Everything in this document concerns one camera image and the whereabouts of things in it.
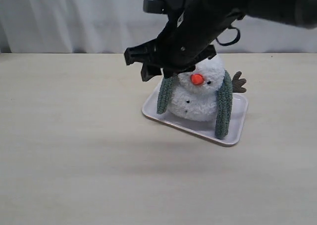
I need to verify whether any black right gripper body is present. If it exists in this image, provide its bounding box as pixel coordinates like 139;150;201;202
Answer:
156;0;247;70

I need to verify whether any green fuzzy scarf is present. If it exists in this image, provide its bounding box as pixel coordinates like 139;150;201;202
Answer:
156;70;233;139

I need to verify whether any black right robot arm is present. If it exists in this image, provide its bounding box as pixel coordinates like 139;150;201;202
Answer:
124;0;317;81

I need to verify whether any white plush snowman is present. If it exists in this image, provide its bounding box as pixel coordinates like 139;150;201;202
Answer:
167;55;247;122

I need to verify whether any white plastic tray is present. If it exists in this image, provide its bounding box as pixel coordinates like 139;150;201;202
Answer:
142;81;249;147

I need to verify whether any white backdrop curtain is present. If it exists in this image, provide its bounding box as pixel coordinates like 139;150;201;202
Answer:
0;0;317;54

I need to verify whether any black camera cable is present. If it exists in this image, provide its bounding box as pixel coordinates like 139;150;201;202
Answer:
215;25;241;47

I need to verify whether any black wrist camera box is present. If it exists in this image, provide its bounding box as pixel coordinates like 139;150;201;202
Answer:
143;0;192;14

